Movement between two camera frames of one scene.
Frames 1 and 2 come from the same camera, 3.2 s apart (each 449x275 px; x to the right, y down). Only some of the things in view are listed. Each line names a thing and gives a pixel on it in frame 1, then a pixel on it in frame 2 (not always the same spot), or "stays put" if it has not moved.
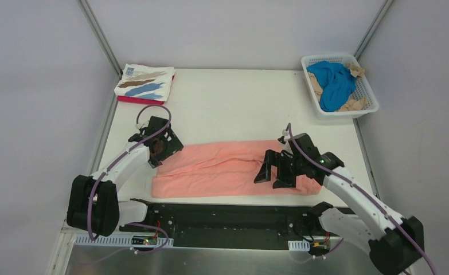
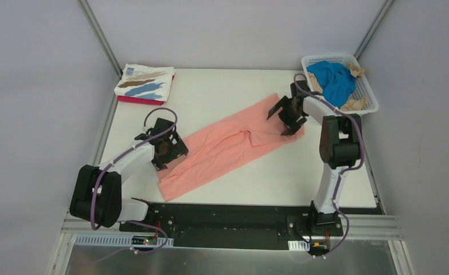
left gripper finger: (176, 146) stays put
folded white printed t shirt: (145, 82) stays put
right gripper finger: (271, 158) to (277, 107)
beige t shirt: (355, 104) stays put
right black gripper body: (281, 167) to (285, 115)
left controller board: (144, 240) stays put
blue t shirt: (336, 81) stays put
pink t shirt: (223, 169) to (217, 153)
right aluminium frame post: (385, 7) stays put
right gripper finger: (285, 180) to (292, 129)
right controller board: (319, 247) stays put
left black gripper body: (170, 138) stays put
